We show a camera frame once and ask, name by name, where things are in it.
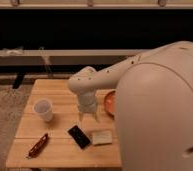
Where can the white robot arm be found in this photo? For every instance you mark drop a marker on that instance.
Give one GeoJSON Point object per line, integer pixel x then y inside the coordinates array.
{"type": "Point", "coordinates": [153, 106]}

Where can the wooden table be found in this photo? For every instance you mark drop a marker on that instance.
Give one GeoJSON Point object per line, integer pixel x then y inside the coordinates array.
{"type": "Point", "coordinates": [61, 151]}

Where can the beige sponge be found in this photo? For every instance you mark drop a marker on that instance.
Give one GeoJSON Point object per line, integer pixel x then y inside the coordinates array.
{"type": "Point", "coordinates": [102, 137]}

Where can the white plastic cup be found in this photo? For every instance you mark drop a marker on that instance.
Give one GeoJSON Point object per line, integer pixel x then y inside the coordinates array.
{"type": "Point", "coordinates": [43, 108]}

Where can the orange bowl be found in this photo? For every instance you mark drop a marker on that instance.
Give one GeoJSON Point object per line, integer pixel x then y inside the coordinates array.
{"type": "Point", "coordinates": [109, 103]}

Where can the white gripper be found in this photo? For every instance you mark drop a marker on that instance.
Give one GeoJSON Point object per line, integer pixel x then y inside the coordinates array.
{"type": "Point", "coordinates": [87, 103]}

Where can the red brown pen tool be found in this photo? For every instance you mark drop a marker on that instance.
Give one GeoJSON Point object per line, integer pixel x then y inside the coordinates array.
{"type": "Point", "coordinates": [38, 147]}

